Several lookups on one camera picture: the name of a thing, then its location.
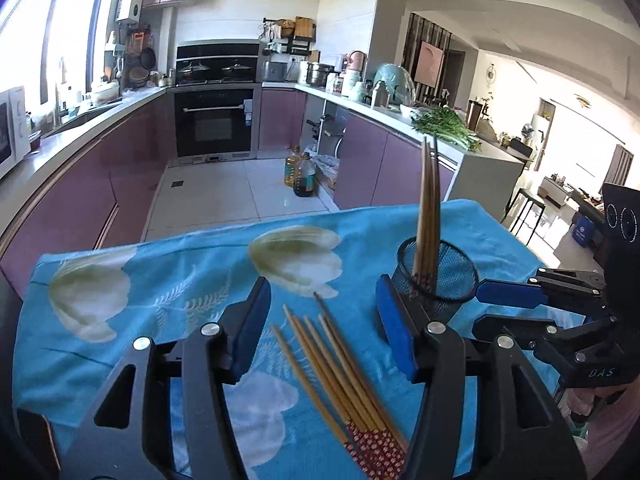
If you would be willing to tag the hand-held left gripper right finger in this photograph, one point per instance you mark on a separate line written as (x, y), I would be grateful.
(395, 332)

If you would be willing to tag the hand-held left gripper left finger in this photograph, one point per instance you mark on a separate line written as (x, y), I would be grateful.
(252, 327)

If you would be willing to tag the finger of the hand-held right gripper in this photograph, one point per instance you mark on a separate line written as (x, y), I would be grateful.
(505, 294)
(510, 331)

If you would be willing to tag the black mesh cup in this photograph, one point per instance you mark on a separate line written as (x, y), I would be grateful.
(452, 270)

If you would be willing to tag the pile of wooden chopsticks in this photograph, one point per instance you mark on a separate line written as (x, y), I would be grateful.
(340, 385)

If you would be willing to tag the person's right forearm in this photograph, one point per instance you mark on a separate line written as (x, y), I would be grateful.
(617, 435)

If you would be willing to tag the blue bin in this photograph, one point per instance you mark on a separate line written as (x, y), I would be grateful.
(585, 230)

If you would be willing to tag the black stool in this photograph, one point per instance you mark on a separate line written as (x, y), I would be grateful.
(527, 202)

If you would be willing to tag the blue floral tablecloth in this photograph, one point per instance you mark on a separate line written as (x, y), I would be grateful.
(175, 270)

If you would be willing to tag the wooden chopstick red patterned end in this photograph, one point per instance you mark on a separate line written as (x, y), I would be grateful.
(428, 220)
(436, 210)

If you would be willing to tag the chopsticks standing in holder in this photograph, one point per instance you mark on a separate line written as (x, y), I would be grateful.
(421, 210)

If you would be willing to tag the dark oil bottle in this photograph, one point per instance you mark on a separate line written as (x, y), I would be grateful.
(305, 177)

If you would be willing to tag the yellow oil bottle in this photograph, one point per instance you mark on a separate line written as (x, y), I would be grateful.
(291, 170)

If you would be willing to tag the purple base cabinets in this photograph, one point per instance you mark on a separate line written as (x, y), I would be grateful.
(80, 200)
(370, 160)

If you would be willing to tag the clear plastic bag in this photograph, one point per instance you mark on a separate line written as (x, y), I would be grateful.
(327, 170)

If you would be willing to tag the bunch of green vegetables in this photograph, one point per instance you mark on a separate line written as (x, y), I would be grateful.
(445, 127)

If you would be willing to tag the black built-in oven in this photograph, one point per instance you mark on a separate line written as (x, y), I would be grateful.
(212, 125)

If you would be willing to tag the fan with teal cover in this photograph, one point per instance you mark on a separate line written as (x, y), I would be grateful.
(395, 82)

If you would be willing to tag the dark brown panel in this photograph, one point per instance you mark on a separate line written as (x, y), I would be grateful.
(35, 440)

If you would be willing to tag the silver countertop appliance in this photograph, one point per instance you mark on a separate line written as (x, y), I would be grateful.
(274, 71)

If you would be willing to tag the black lidded pot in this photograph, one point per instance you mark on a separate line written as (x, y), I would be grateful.
(193, 70)
(236, 69)

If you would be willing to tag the steel stock pot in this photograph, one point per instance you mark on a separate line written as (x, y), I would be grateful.
(319, 74)

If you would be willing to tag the pink kettle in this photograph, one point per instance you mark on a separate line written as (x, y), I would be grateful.
(356, 61)

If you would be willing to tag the black stove with hood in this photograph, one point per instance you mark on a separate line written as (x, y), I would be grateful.
(215, 55)

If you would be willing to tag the woven basket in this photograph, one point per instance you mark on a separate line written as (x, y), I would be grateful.
(138, 76)

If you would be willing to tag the hanging black wok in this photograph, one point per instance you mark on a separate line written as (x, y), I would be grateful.
(147, 57)

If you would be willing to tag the white microwave oven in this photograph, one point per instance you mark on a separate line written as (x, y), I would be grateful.
(12, 130)

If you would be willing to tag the pink wall painting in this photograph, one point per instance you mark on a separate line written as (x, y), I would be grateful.
(430, 62)

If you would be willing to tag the black wall rack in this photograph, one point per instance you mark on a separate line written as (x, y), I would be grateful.
(295, 37)

